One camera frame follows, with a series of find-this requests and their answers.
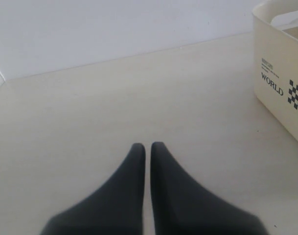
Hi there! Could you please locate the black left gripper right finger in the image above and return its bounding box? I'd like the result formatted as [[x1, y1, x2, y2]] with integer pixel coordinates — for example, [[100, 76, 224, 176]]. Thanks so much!
[[150, 142, 268, 235]]

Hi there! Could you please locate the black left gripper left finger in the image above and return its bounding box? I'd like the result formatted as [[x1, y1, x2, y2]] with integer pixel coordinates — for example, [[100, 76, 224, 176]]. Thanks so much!
[[41, 143, 146, 235]]

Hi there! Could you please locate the cream plastic bin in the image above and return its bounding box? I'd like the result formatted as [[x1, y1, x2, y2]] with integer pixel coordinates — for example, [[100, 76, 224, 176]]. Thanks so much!
[[252, 0, 298, 141]]

